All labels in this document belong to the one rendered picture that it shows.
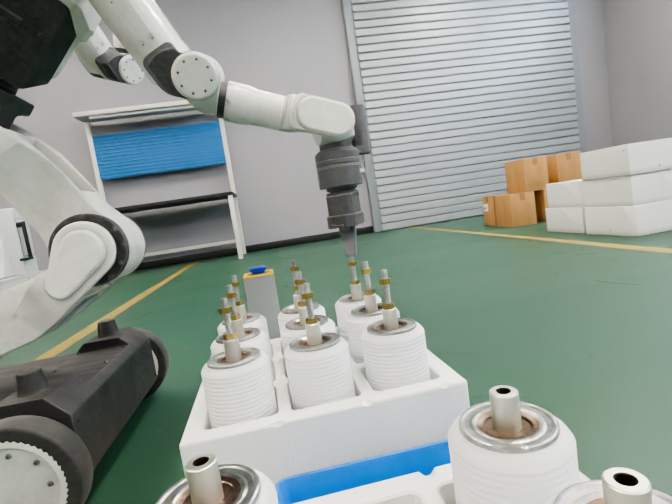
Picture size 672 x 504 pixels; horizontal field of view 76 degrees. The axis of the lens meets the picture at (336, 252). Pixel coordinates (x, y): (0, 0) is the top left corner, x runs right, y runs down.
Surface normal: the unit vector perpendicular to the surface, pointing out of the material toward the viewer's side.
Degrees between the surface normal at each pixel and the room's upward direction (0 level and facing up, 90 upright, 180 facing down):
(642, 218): 90
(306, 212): 90
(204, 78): 106
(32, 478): 90
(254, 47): 90
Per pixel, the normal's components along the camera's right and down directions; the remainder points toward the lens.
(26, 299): -0.11, 0.42
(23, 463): 0.15, 0.08
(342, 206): -0.25, 0.14
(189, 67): 0.15, 0.36
